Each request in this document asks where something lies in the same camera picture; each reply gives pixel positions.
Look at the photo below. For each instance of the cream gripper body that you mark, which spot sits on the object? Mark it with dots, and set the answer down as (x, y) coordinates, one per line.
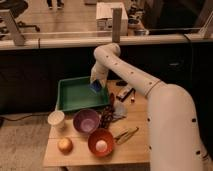
(101, 80)

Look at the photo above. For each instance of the blue sponge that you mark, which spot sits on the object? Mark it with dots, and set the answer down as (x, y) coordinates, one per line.
(95, 86)

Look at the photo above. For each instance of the white fabric-covered robot arm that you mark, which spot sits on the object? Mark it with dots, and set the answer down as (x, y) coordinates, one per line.
(174, 138)

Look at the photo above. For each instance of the green plastic tray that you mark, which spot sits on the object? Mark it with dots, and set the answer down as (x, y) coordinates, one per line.
(75, 94)

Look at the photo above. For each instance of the black and white box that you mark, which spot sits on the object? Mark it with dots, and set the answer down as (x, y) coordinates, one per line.
(124, 92)

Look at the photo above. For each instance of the grey cloth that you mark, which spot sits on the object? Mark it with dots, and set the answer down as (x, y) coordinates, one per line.
(120, 111)

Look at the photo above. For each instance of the small spoon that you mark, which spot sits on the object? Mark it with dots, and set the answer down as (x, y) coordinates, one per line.
(133, 96)

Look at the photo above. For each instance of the dark red patterned cloth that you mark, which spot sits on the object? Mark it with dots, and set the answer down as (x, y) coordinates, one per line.
(107, 114)

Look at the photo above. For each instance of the purple bowl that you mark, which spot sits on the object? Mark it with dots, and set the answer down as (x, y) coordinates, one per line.
(86, 121)

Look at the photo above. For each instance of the orange bowl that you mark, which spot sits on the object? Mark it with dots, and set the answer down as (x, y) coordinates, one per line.
(101, 134)

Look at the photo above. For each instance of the white cardboard box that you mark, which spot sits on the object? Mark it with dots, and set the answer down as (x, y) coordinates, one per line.
(104, 14)

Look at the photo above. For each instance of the wooden table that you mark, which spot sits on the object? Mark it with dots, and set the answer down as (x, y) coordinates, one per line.
(134, 150)

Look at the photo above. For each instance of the white cup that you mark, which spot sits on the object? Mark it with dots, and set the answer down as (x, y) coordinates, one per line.
(57, 119)

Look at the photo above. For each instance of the wooden tongs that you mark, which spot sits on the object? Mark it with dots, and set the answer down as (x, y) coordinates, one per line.
(125, 135)

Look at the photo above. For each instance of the white egg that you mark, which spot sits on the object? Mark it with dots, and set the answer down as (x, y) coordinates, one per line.
(101, 146)

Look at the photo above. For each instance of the yellow onion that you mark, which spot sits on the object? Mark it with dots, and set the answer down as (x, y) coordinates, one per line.
(65, 145)

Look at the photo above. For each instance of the black handled tool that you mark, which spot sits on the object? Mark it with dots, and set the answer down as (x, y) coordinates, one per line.
(121, 83)

